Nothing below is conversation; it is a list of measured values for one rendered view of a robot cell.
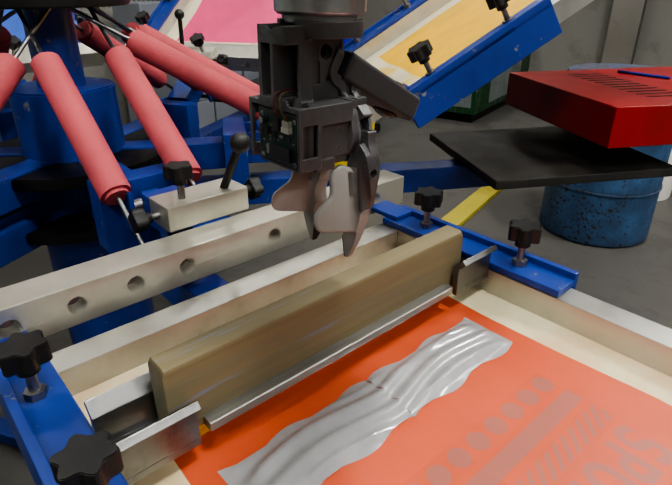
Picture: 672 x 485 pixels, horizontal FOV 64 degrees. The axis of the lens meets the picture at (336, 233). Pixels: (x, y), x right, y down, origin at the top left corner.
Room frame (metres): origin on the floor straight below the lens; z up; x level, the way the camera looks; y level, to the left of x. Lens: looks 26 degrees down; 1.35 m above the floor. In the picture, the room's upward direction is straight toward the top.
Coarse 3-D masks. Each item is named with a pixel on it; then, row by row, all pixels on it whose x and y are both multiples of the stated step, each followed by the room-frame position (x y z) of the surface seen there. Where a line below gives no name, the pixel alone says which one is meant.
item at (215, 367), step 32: (384, 256) 0.54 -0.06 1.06; (416, 256) 0.55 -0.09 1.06; (448, 256) 0.59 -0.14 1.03; (320, 288) 0.47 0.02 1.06; (352, 288) 0.48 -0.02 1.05; (384, 288) 0.52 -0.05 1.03; (416, 288) 0.56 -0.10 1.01; (256, 320) 0.42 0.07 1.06; (288, 320) 0.43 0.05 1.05; (320, 320) 0.46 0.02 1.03; (352, 320) 0.49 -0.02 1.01; (192, 352) 0.37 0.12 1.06; (224, 352) 0.38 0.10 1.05; (256, 352) 0.40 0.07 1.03; (288, 352) 0.43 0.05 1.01; (160, 384) 0.35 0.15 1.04; (192, 384) 0.36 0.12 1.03; (224, 384) 0.38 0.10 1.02; (256, 384) 0.40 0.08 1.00; (160, 416) 0.36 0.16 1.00
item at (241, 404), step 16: (448, 288) 0.58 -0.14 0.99; (416, 304) 0.54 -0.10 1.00; (432, 304) 0.56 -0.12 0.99; (384, 320) 0.51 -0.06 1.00; (400, 320) 0.52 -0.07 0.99; (352, 336) 0.48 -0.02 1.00; (368, 336) 0.48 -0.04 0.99; (320, 352) 0.45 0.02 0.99; (336, 352) 0.45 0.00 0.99; (304, 368) 0.43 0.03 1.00; (320, 368) 0.44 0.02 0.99; (272, 384) 0.40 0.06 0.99; (288, 384) 0.41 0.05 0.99; (240, 400) 0.38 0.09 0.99; (256, 400) 0.39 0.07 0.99; (208, 416) 0.36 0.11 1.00; (224, 416) 0.36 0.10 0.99
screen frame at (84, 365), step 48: (384, 240) 0.74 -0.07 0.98; (240, 288) 0.59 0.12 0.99; (288, 288) 0.62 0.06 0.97; (480, 288) 0.65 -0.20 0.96; (528, 288) 0.59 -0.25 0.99; (96, 336) 0.49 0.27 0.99; (144, 336) 0.49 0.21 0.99; (192, 336) 0.52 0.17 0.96; (624, 336) 0.50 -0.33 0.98; (96, 384) 0.45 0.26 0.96
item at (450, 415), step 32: (416, 320) 0.57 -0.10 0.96; (448, 320) 0.57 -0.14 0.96; (480, 320) 0.57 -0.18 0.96; (352, 352) 0.50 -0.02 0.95; (384, 352) 0.50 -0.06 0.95; (512, 352) 0.50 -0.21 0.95; (544, 352) 0.50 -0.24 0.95; (480, 384) 0.45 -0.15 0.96; (512, 384) 0.45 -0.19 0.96; (576, 384) 0.45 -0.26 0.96; (608, 384) 0.45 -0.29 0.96; (416, 416) 0.40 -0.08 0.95; (448, 416) 0.40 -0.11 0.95; (480, 416) 0.40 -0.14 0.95; (640, 416) 0.40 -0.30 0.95
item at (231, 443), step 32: (320, 384) 0.45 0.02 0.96; (352, 384) 0.45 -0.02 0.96; (256, 416) 0.40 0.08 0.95; (288, 416) 0.40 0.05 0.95; (224, 448) 0.36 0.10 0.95; (256, 448) 0.36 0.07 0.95; (384, 448) 0.36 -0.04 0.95; (416, 448) 0.36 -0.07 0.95; (192, 480) 0.33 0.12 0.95; (224, 480) 0.33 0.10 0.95; (352, 480) 0.33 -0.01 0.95; (384, 480) 0.33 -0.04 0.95
